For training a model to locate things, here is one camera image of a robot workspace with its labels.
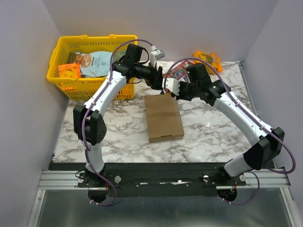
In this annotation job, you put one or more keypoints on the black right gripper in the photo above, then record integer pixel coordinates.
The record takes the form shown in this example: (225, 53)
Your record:
(181, 89)

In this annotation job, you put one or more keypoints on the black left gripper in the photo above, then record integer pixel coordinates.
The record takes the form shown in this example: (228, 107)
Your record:
(155, 78)

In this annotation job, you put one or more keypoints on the brown cardboard express box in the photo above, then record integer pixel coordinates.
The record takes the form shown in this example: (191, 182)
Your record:
(163, 118)

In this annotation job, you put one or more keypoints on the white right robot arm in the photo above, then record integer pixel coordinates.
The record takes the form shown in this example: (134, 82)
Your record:
(265, 141)

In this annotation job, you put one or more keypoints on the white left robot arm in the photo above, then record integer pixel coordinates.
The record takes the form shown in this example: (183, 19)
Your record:
(88, 119)

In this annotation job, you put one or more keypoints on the orange snack box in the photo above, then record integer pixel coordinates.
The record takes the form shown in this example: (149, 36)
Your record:
(69, 71)

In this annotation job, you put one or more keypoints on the red snack bag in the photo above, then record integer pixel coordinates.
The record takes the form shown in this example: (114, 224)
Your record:
(179, 72)

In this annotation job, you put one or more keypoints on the orange yellow snack bag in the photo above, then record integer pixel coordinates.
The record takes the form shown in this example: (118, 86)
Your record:
(212, 59)

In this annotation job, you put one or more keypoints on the green round melon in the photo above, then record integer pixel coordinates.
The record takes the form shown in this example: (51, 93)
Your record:
(118, 55)

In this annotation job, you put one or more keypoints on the light blue chips bag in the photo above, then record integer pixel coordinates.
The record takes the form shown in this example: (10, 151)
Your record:
(94, 64)

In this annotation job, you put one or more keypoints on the yellow plastic shopping basket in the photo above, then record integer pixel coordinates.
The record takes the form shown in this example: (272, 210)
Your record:
(81, 88)

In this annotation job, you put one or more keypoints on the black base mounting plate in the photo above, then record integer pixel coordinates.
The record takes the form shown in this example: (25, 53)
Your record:
(121, 180)

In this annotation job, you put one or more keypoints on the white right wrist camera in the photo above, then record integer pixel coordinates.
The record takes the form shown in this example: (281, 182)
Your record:
(171, 86)

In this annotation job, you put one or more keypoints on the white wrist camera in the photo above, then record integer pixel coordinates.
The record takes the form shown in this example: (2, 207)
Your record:
(171, 86)
(155, 55)

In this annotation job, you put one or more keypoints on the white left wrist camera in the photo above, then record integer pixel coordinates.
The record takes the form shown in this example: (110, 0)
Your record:
(155, 55)

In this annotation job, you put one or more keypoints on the aluminium rail frame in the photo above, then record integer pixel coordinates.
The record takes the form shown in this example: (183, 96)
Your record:
(209, 137)

